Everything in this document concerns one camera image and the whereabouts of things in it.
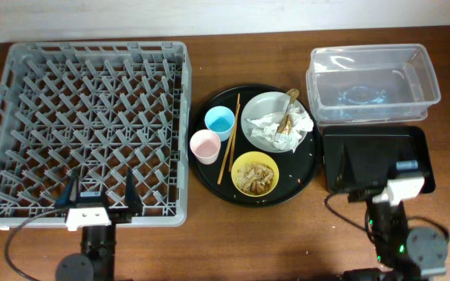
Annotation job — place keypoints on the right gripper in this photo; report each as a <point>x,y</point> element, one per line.
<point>370,194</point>

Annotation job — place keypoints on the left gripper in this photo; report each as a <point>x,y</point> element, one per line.
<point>132,200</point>

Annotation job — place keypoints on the pink cup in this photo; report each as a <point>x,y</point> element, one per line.
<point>205,146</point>

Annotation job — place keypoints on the gold snack wrapper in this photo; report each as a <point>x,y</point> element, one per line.
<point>285,124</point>

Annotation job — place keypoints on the yellow bowl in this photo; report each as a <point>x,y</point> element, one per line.
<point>255,156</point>

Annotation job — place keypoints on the food scraps and rice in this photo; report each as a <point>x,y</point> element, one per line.
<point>255,178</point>

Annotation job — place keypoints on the blue cup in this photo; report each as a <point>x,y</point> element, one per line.
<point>220,120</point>

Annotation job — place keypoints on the white napkin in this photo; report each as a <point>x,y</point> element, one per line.
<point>265,128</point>

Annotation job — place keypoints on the grey plate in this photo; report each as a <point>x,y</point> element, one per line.
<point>260,105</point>

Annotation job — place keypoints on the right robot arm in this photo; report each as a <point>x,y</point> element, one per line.
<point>411,253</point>

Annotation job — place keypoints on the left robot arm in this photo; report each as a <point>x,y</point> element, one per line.
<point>96,259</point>

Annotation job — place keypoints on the grey dishwasher rack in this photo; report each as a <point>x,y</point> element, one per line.
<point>101,110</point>

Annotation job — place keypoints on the black rectangular bin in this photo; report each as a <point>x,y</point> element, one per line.
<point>357,157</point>

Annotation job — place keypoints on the clear plastic bin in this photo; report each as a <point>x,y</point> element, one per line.
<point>370,84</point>

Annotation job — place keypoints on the round black tray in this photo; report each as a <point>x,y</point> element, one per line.
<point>297,168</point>

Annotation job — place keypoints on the wooden chopstick left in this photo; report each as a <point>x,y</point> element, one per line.
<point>229,143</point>

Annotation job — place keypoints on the wooden chopstick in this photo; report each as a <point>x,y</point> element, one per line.
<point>234,136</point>
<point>229,143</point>

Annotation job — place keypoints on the wooden chopstick right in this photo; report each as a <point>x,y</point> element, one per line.
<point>234,136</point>

